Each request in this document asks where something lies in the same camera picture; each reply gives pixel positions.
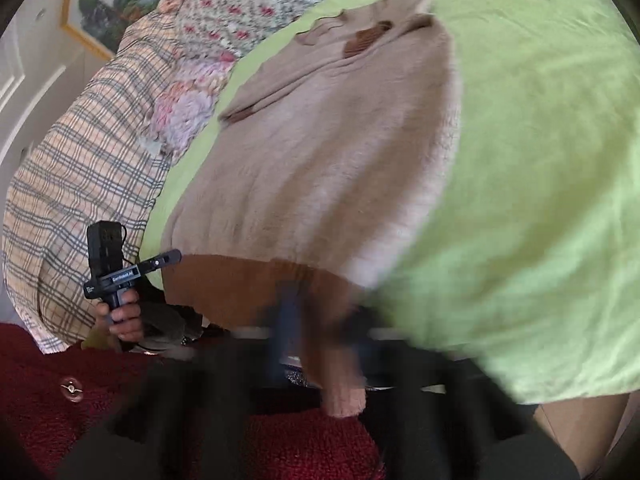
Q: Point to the person's left hand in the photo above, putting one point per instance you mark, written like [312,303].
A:
[127,317]

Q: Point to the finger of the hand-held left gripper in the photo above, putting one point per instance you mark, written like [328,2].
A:
[162,260]

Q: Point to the red floral quilt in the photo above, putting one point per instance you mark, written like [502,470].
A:
[240,5]

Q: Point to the red fuzzy garment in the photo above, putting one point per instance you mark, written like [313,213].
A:
[40,385]

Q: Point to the dark cloth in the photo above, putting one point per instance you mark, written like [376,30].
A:
[167,322]

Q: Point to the plaid blanket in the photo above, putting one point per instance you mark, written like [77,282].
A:
[75,170]

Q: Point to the purple floral pillow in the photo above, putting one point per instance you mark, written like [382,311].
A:
[185,105]

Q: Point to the white panelled door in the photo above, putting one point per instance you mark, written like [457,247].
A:
[20,85]

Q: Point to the green bed sheet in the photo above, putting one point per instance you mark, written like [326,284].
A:
[525,160]

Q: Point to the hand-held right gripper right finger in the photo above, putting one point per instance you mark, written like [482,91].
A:
[361,330]

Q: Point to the beige knitted sweater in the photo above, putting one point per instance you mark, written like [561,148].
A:
[325,160]

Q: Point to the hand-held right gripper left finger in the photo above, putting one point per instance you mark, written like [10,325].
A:
[287,310]

